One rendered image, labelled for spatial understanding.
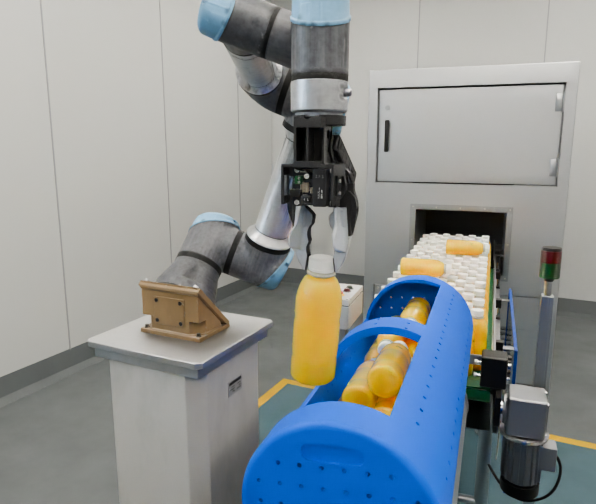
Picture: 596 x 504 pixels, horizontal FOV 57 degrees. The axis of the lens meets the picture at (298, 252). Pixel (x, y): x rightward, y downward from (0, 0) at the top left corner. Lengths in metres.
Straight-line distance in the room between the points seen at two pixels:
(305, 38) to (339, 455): 0.53
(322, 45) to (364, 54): 5.30
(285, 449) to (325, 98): 0.46
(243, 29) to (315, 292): 0.38
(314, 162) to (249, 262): 0.67
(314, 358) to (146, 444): 0.65
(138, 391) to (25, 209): 2.72
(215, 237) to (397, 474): 0.78
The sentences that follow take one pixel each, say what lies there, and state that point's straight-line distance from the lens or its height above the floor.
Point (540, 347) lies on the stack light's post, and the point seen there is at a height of 0.92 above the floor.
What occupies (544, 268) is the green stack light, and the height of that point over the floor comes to 1.19.
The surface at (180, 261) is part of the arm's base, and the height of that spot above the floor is 1.32.
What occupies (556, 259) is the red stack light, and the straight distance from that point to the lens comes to 1.93.
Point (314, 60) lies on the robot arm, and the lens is 0.72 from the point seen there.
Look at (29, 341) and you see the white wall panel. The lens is 4.06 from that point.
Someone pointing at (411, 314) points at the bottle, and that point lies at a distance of 1.41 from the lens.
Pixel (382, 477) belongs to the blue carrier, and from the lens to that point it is 0.76.
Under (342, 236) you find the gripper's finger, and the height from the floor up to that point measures 1.46.
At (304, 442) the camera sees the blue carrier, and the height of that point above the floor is 1.20.
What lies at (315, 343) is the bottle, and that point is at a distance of 0.79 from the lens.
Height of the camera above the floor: 1.59
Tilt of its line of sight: 11 degrees down
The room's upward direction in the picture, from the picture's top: straight up
